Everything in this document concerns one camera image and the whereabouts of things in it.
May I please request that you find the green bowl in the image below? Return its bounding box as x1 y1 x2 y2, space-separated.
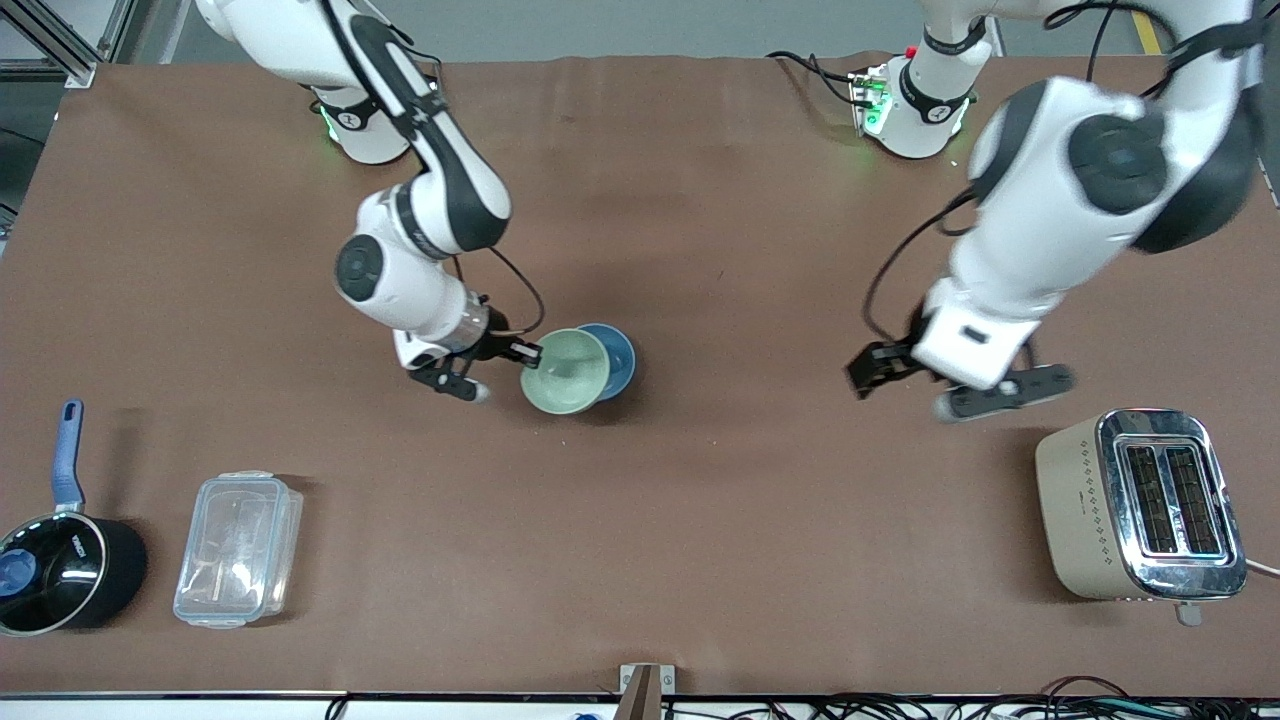
519 328 612 416

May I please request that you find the blue bowl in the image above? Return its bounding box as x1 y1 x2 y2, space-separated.
575 322 637 402

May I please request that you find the left arm base control box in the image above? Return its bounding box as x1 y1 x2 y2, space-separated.
848 62 893 137

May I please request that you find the beige chrome toaster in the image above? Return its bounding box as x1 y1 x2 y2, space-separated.
1035 407 1249 627

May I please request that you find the brown table cover mat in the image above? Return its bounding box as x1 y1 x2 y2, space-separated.
0 52 1280 698

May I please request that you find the clear plastic food container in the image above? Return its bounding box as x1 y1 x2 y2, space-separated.
173 470 305 630

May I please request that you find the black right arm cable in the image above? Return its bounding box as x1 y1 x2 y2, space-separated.
455 245 547 346

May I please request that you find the black cable at control box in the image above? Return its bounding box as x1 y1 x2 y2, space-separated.
767 50 861 107

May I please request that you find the black cable under table edge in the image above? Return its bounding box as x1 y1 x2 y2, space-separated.
800 692 1280 720

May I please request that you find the dark red cable loop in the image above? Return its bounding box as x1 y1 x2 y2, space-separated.
1040 675 1133 701

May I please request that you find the metal bracket with wooden post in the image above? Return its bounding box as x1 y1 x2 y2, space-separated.
619 663 677 720

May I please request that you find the black saucepan with blue handle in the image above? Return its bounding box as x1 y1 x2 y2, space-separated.
0 400 149 638

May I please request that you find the aluminium frame profile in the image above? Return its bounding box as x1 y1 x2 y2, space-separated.
0 0 136 89

